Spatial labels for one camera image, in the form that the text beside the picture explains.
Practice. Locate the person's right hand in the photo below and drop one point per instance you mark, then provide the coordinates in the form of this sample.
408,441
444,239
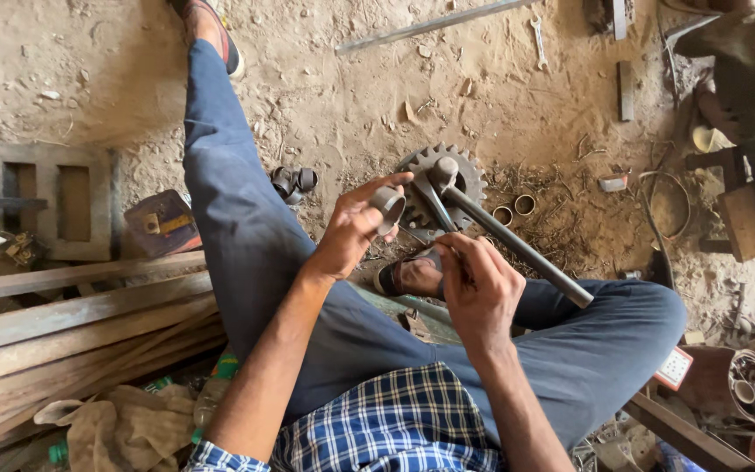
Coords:
485,295

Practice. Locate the person's left hand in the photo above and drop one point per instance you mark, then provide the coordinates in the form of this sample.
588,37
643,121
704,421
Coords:
341,229

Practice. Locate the short grey metal bush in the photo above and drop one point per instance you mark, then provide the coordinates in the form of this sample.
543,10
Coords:
390,206

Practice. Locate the black pipe fittings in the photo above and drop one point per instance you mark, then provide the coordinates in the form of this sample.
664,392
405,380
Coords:
293,182

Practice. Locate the person's right sandal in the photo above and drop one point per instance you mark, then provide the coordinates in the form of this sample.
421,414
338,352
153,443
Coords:
394,275

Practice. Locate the person's sandal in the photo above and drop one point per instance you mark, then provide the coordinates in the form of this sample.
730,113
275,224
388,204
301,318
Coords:
228,46
394,275

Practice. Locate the heap of metal scraps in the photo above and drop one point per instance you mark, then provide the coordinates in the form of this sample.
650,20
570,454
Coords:
548,229

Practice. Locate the person's blue trousers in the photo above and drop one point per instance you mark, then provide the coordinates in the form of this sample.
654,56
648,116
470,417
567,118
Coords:
246,216

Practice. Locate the toothed steel gear wheel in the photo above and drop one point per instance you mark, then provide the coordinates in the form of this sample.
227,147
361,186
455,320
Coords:
466,187

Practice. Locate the person's blue checked shirt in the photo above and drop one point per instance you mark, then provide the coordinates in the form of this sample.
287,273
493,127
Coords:
397,426

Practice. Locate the small white block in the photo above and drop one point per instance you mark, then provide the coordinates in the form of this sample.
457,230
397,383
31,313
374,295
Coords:
613,183

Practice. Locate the rusty red metal box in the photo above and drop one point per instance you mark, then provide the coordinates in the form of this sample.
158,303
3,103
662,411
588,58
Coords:
164,223

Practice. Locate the white red-edged small box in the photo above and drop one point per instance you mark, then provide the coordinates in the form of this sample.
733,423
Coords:
674,368

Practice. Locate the clear plastic bottle green label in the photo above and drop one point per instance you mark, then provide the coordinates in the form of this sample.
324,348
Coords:
213,390

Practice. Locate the person's left sandal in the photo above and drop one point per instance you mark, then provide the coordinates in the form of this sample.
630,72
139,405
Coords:
228,46

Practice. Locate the long thin metal bar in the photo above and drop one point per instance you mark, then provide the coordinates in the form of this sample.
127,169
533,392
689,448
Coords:
430,25

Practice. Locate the rusty steel angle bar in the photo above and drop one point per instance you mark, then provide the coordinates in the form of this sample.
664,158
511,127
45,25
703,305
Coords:
685,432

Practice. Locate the short flat steel bar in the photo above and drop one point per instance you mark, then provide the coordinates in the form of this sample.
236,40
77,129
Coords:
626,90

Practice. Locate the silver open-ended spanner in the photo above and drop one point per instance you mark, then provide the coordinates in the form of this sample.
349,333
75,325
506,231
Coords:
539,42

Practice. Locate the low wooden stool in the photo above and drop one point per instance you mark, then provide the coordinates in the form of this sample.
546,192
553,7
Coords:
744,219

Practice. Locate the heap of wooden planks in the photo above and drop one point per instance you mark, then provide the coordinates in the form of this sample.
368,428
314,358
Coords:
69,334

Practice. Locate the dirty beige cloth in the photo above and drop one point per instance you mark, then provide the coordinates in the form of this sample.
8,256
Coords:
122,423

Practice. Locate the hollow concrete block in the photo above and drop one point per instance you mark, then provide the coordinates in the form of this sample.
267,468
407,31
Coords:
43,200

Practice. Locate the small brass hardware pile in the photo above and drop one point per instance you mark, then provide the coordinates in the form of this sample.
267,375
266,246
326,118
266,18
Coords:
20,248

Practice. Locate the green metal base plate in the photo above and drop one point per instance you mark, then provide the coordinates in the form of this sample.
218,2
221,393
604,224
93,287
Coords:
410,311

